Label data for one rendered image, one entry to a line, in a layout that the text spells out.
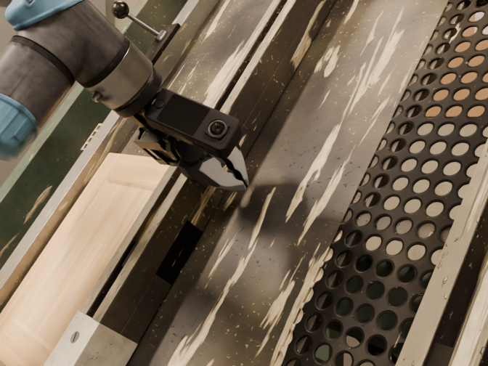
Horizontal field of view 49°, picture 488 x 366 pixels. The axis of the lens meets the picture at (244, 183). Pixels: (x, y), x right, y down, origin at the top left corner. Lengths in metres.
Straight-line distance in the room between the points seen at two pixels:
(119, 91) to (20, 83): 0.11
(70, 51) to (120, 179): 0.45
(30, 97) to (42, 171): 0.75
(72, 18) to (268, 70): 0.35
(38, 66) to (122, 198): 0.43
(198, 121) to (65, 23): 0.17
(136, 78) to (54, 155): 0.73
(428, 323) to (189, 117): 0.34
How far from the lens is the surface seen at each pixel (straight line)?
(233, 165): 0.72
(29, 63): 0.59
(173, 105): 0.65
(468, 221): 0.49
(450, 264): 0.47
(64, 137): 1.34
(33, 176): 1.32
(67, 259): 0.99
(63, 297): 0.94
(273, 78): 0.86
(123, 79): 0.62
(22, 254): 1.08
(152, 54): 1.19
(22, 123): 0.58
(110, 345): 0.74
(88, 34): 0.61
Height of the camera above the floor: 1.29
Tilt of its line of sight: 7 degrees down
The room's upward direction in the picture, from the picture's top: straight up
